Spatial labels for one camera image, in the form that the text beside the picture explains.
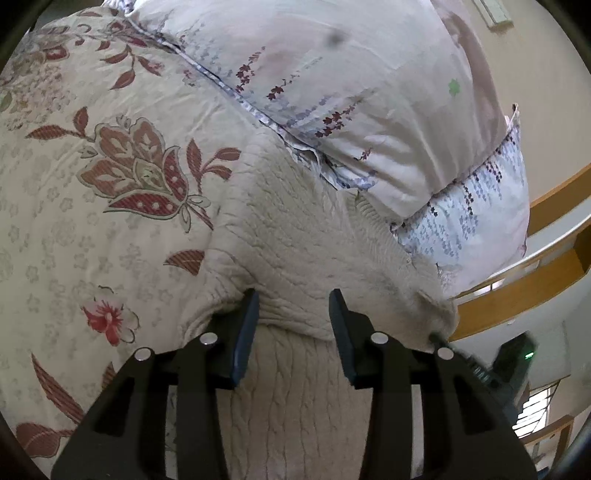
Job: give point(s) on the window with grille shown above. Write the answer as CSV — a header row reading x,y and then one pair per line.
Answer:
x,y
538,408

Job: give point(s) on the floral bed sheet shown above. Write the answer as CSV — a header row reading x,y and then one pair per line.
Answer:
x,y
69,230

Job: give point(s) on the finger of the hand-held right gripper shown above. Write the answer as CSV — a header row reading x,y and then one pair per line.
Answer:
x,y
436,338

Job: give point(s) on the wooden headboard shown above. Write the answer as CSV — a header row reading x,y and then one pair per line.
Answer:
x,y
521,286

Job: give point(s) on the white pillow with blue print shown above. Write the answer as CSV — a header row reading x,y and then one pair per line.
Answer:
x,y
475,217

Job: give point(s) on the pink floral pillow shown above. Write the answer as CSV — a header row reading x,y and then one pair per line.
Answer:
x,y
351,69

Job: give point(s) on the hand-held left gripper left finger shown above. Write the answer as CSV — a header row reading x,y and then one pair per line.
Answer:
x,y
244,341

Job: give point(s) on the wall switch plate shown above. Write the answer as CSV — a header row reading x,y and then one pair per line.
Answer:
x,y
496,13

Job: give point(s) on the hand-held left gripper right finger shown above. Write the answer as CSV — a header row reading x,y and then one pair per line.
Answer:
x,y
341,341

